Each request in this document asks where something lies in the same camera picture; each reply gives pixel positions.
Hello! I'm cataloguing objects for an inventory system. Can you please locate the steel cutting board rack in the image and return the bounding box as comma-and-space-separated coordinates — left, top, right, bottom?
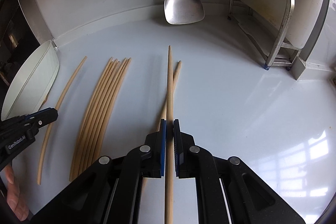
227, 0, 301, 70

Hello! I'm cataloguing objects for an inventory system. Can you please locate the white round basin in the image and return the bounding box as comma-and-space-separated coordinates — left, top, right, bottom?
1, 40, 60, 121

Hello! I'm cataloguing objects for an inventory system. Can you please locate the steel spatula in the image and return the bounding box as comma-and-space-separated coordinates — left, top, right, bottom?
164, 0, 205, 25

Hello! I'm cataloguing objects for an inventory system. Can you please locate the wooden chopstick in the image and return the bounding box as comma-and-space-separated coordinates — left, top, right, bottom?
69, 59, 120, 182
142, 61, 182, 190
77, 58, 131, 174
72, 59, 130, 177
165, 46, 174, 223
83, 57, 131, 170
68, 56, 113, 182
37, 56, 87, 185
79, 65, 120, 173

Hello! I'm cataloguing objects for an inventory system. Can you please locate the left human hand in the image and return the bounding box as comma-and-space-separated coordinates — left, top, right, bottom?
4, 164, 29, 221

